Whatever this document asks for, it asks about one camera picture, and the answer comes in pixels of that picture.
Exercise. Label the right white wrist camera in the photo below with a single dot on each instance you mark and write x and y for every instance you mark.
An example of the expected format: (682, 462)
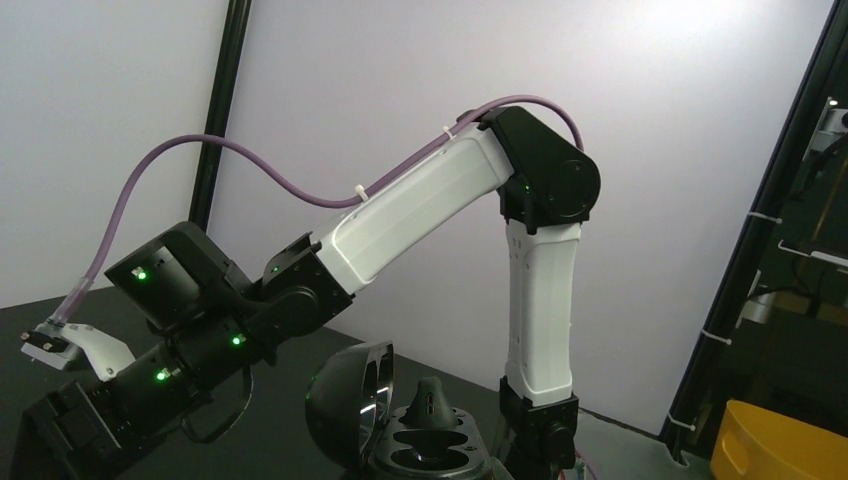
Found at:
(76, 346)

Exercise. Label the black earbud charging case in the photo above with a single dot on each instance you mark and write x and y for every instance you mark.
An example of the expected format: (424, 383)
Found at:
(351, 419)

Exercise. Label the yellow plastic bin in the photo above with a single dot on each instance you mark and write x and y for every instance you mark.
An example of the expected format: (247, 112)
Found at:
(756, 443)

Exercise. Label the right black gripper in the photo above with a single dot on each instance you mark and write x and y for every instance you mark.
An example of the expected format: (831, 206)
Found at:
(75, 432)

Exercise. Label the right black frame post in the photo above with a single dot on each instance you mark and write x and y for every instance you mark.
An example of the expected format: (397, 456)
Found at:
(233, 37)

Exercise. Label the small black table fixture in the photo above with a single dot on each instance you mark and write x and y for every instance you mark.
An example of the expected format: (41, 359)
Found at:
(430, 409)

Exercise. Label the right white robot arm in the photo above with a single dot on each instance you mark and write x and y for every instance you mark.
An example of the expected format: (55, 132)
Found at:
(215, 324)

